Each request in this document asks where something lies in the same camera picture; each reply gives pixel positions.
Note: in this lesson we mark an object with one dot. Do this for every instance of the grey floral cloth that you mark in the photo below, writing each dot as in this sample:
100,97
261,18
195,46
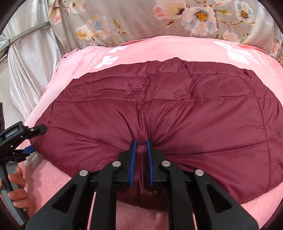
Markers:
137,22

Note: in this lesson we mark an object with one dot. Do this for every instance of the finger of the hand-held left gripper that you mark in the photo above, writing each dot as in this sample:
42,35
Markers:
27,150
36,130

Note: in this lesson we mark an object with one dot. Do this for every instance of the pink printed blanket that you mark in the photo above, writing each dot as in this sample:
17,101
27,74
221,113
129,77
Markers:
154,48

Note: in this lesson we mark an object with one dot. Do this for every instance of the silver satin curtain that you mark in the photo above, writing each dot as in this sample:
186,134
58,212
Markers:
28,70

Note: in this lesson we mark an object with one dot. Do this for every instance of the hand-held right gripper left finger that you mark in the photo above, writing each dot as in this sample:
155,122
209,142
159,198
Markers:
132,159

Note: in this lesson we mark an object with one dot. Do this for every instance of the person's left hand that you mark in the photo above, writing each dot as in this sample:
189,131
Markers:
18,196

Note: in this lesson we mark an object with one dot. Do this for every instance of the curved metal band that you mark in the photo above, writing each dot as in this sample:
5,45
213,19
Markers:
33,27

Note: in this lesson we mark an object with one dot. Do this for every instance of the maroon quilted puffer jacket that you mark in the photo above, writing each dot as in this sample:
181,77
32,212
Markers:
199,110

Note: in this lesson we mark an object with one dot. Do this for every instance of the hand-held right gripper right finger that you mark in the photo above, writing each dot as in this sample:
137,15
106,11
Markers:
150,159

